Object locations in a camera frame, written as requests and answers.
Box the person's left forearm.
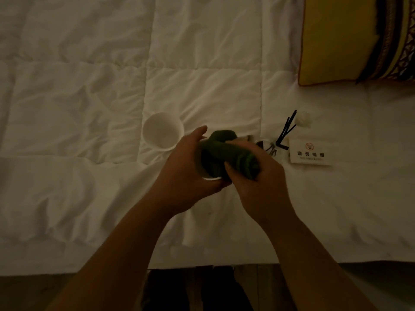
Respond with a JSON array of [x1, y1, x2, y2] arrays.
[[48, 197, 177, 311]]

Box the person's left hand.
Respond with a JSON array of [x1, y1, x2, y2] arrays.
[[146, 125, 231, 217]]

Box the green cloth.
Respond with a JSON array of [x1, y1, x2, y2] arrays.
[[201, 129, 262, 182]]

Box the reed diffuser with black sticks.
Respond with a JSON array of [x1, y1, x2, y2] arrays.
[[254, 109, 312, 156]]

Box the person's right leg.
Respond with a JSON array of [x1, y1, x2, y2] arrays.
[[199, 267, 254, 311]]

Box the white quilted bed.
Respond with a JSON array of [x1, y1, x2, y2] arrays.
[[0, 0, 415, 277]]

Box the person's right forearm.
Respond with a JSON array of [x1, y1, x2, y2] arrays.
[[267, 215, 380, 311]]

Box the person's left leg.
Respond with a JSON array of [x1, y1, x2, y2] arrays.
[[142, 268, 197, 311]]

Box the person's right hand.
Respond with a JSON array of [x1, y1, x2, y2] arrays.
[[223, 140, 297, 232]]

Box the white cup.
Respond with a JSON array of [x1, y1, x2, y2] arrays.
[[194, 139, 227, 182], [142, 112, 185, 151]]

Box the person's leg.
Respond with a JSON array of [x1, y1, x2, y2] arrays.
[[199, 267, 254, 311], [142, 268, 197, 311]]

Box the small white sign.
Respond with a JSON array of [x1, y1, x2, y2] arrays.
[[288, 137, 335, 166]]

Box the striped yellow pillow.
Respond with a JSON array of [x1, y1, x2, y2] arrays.
[[298, 0, 415, 87]]

